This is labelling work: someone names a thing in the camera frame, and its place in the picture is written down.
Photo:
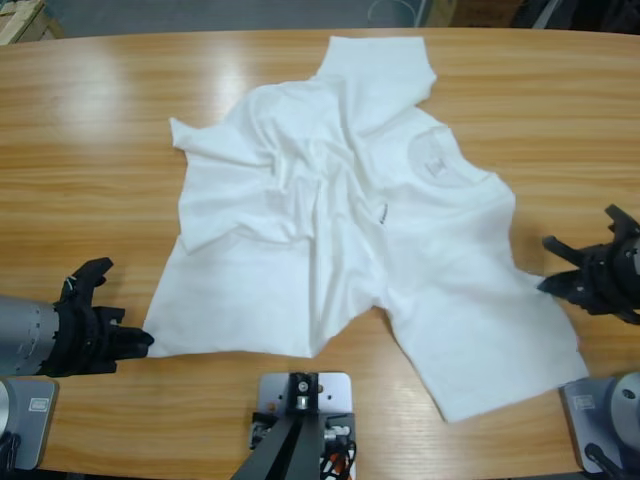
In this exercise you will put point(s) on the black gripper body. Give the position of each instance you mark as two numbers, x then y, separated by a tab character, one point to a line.
80	340
612	285

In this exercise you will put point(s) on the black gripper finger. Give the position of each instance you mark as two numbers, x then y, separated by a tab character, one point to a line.
565	287
130	350
132	335
570	254

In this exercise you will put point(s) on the white T-shirt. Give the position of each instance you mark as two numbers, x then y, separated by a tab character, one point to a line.
300	225

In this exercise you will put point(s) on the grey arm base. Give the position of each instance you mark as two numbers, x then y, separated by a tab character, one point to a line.
592	420
30	430

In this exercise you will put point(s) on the white mounting block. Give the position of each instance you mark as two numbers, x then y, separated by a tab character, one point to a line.
336	390

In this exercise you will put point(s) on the silver connector block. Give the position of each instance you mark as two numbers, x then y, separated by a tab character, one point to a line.
336	432

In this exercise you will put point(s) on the dark background equipment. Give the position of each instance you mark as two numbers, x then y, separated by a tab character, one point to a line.
580	15

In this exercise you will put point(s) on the brown cardboard box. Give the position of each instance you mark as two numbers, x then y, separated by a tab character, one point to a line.
475	11

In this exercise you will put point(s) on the wooden crate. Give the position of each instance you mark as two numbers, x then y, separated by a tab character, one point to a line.
25	20

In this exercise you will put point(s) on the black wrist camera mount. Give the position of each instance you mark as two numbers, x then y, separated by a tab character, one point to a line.
90	275
622	220

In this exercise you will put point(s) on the dark camera post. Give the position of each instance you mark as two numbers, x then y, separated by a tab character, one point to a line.
295	450

